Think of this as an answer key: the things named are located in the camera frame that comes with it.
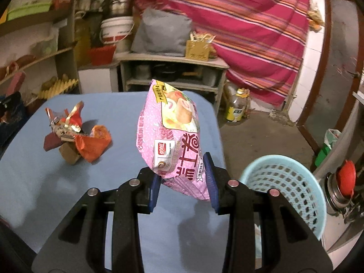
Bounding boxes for orange striped snack wrapper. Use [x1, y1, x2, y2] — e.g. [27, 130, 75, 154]
[75, 125, 112, 163]

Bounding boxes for red snack wrapper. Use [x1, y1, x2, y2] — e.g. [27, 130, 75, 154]
[43, 101, 84, 165]

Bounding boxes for pink swiss roll snack bag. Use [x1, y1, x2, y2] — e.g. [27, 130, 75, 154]
[136, 80, 210, 201]

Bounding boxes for light blue plastic basket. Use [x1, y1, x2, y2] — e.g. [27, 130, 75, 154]
[239, 155, 327, 239]

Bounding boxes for stacked steel pots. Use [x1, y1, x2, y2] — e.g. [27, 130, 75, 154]
[323, 173, 352, 216]

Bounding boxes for blue table cloth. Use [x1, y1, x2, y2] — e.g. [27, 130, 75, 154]
[1, 92, 228, 272]

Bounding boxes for yellow oil bottle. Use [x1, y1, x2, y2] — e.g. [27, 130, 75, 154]
[225, 88, 250, 123]

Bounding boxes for yellow egg tray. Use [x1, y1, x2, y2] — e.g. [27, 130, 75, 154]
[38, 79, 78, 100]

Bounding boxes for white small cabinet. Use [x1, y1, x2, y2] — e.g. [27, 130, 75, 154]
[78, 62, 119, 94]

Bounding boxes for brown framed door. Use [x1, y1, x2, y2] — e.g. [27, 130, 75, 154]
[297, 0, 363, 152]

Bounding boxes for grey low shelf unit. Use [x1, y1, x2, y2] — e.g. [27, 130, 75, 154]
[114, 52, 229, 112]

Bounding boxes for red plastic bowl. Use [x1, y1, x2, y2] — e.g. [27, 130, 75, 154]
[88, 45, 116, 66]

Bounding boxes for yellow utensil holder box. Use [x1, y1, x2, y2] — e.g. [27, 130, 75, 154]
[185, 31, 217, 62]

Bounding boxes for white plastic bucket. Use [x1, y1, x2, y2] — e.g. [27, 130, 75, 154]
[99, 16, 134, 53]

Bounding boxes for red striped hanging cloth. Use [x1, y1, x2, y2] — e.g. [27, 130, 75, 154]
[134, 0, 310, 106]

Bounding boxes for grey fabric bag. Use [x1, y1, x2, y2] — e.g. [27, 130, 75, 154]
[131, 8, 192, 57]

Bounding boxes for green plastic tray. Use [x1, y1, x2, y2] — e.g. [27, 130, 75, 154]
[7, 2, 52, 21]

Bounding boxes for steel cooking pot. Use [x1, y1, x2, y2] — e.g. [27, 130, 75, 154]
[102, 0, 132, 18]

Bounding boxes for wooden wall shelf unit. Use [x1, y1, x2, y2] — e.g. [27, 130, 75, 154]
[1, 0, 78, 105]

